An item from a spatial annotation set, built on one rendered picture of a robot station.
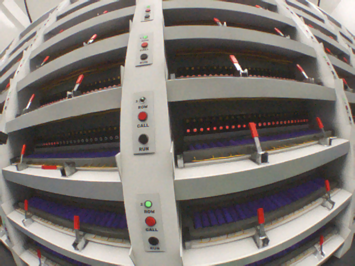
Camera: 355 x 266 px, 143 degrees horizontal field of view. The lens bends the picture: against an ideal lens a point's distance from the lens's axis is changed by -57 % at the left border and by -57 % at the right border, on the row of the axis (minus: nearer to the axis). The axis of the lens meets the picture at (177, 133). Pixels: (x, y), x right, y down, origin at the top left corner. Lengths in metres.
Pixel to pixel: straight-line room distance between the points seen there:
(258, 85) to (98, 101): 0.37
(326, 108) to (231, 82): 0.47
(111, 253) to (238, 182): 0.33
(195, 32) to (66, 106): 0.39
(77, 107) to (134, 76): 0.16
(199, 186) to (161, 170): 0.07
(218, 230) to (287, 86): 0.40
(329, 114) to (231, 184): 0.52
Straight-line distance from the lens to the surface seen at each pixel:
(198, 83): 0.29
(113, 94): 0.32
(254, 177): 0.29
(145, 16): 0.49
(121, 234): 0.38
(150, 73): 0.31
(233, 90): 0.31
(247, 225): 0.38
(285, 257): 0.56
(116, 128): 0.45
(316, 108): 0.71
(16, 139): 0.79
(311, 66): 0.73
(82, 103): 0.36
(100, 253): 0.39
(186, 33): 0.42
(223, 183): 0.26
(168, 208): 0.25
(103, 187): 0.29
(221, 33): 0.44
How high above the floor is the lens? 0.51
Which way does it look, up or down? 12 degrees up
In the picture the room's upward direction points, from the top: 5 degrees counter-clockwise
